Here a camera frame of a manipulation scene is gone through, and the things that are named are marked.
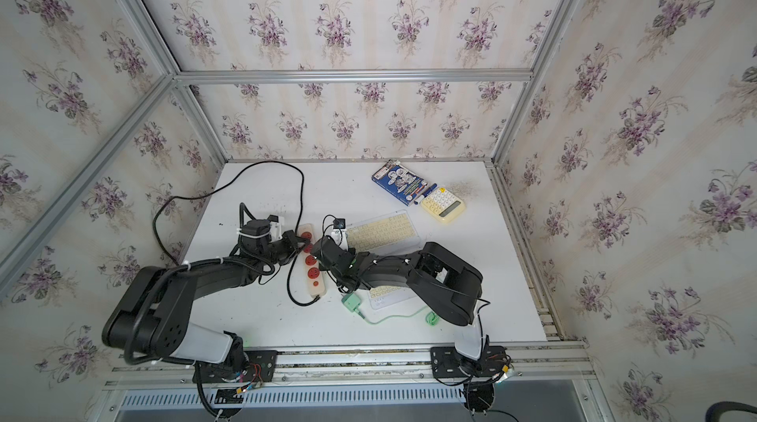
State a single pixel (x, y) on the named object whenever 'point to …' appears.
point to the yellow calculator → (443, 204)
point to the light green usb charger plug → (351, 302)
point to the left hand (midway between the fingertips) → (312, 241)
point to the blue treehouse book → (399, 181)
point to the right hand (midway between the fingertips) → (335, 245)
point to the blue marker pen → (429, 190)
